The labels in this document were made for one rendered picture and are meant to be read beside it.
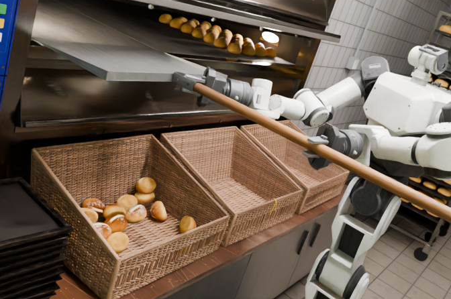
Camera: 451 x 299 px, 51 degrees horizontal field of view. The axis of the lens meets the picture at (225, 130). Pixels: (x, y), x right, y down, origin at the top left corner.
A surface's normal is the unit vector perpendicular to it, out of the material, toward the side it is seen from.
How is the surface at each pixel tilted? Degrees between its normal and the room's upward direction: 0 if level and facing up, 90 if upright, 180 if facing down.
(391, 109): 91
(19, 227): 0
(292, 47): 90
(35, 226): 0
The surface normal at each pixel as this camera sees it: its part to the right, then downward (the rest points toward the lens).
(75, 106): 0.81, 0.08
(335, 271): -0.60, 0.11
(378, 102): -0.88, -0.13
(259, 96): 0.37, 0.03
